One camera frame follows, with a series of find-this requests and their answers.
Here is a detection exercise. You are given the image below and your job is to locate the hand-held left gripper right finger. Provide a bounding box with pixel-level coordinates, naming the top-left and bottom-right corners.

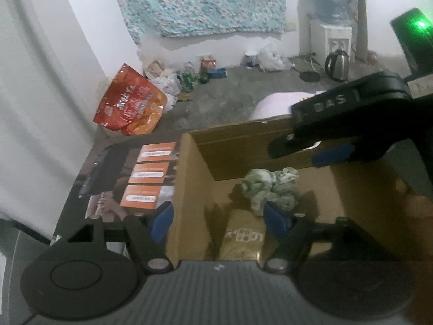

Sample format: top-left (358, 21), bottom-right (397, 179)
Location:
top-left (264, 201), bottom-right (370, 275)

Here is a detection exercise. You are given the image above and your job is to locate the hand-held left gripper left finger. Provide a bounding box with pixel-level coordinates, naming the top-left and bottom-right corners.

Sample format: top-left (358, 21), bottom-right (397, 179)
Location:
top-left (68, 200), bottom-right (175, 274)

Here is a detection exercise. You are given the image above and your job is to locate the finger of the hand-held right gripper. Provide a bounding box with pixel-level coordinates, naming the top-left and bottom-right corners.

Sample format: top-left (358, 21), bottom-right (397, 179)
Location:
top-left (268, 130), bottom-right (342, 160)
top-left (313, 138), bottom-right (393, 169)

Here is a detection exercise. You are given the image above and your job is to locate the green floral cloth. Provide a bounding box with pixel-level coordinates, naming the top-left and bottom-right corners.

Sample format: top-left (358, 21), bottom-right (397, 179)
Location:
top-left (241, 167), bottom-right (300, 217)

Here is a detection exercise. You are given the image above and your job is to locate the cardboard box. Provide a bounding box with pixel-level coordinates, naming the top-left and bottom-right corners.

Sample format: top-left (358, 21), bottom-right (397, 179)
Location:
top-left (167, 113), bottom-right (433, 265)

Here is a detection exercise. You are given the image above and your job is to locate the gold packet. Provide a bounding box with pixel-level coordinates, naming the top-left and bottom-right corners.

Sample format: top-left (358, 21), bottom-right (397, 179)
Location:
top-left (218, 210), bottom-right (266, 263)

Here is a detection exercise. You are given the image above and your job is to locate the steel electric kettle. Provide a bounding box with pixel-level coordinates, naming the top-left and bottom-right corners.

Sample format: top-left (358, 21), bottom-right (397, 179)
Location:
top-left (325, 49), bottom-right (350, 82)

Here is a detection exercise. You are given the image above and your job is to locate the dark printed board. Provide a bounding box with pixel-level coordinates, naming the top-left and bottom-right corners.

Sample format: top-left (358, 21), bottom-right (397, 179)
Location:
top-left (51, 141), bottom-right (180, 254)

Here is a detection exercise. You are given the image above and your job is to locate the white water dispenser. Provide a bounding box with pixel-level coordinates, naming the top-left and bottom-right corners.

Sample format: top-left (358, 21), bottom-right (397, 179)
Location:
top-left (309, 18), bottom-right (354, 72)

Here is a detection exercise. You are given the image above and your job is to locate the white plastic bag with trash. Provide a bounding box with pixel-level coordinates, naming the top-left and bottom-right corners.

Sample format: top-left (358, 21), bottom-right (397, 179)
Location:
top-left (259, 44), bottom-right (293, 72)

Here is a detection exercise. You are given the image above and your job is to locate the grey leaning board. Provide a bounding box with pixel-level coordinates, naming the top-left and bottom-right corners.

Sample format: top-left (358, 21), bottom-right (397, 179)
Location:
top-left (352, 0), bottom-right (369, 63)

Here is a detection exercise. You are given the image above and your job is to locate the small red snack packet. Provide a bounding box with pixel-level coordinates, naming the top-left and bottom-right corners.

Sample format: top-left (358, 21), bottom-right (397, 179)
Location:
top-left (199, 56), bottom-right (217, 72)

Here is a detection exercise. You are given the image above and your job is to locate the red snack bag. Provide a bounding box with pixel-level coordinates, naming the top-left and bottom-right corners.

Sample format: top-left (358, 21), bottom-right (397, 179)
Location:
top-left (93, 63), bottom-right (169, 136)

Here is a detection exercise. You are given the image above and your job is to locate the crumpled white plastic bag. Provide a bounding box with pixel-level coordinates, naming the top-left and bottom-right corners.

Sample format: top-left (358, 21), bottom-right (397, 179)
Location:
top-left (149, 73), bottom-right (178, 105)

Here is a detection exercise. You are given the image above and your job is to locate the clear food bag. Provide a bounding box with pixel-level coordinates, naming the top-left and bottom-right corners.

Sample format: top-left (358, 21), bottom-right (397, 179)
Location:
top-left (144, 59), bottom-right (166, 78)

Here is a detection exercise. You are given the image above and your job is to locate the white curtain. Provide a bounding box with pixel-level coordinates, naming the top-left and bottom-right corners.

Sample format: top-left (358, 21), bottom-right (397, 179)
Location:
top-left (0, 0), bottom-right (107, 234)

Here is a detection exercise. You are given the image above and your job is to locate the floral wall cloth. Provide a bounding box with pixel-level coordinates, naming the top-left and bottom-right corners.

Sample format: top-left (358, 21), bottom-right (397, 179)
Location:
top-left (113, 0), bottom-right (298, 44)

